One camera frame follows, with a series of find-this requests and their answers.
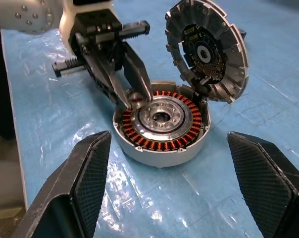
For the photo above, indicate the blue plastic table cover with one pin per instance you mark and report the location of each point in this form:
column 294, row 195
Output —
column 189, row 198

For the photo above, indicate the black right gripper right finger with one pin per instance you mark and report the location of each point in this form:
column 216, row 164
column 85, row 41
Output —
column 263, row 183

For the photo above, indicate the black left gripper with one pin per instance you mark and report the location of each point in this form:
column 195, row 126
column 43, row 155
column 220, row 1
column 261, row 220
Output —
column 97, row 22

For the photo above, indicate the silver hinged motor lid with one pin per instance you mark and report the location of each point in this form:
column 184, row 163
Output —
column 234, row 64

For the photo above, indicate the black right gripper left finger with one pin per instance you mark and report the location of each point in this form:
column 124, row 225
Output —
column 90, row 178

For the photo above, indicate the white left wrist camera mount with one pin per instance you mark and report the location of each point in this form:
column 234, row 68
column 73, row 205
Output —
column 65, row 27

